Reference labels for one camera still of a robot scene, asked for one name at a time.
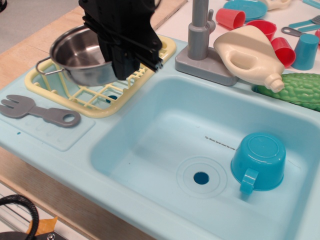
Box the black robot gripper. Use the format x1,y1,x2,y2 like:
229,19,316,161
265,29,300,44
78,0,163,80

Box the stainless steel pot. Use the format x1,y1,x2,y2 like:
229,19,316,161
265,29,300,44
35,25,118,87

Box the yellow plastic drying rack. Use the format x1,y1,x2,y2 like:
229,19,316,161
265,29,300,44
24,34,177,119

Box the grey toy faucet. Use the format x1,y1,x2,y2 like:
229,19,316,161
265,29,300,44
175,0,239,86

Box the grey plastic toy fork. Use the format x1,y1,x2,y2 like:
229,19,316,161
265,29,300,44
0,94,81,128

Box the red plastic cup lying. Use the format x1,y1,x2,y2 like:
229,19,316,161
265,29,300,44
215,8,246,30

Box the cream plastic detergent bottle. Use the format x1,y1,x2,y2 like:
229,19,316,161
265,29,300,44
213,25,285,93

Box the blue plastic plate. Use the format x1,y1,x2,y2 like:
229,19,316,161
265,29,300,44
223,0,268,22

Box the red plastic bowl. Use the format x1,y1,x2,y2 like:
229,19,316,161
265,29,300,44
246,19,277,42

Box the cream plastic container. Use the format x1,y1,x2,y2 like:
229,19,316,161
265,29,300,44
264,0,292,11

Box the blue plastic mug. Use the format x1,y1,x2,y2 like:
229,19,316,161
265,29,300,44
230,132,286,195

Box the teal toy spatula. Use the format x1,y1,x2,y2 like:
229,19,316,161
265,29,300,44
288,15,320,33

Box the orange tape piece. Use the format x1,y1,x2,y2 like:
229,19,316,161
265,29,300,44
35,216,58,236

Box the green bitter gourd toy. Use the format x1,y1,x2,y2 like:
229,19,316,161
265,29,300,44
253,73,320,112

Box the blue plastic cup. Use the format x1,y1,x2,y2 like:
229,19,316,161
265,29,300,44
291,34,320,71

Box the grey toy utensil handle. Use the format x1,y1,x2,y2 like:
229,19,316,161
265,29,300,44
281,26,304,37

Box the black braided cable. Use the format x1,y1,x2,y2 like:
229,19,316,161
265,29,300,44
0,194,40,238

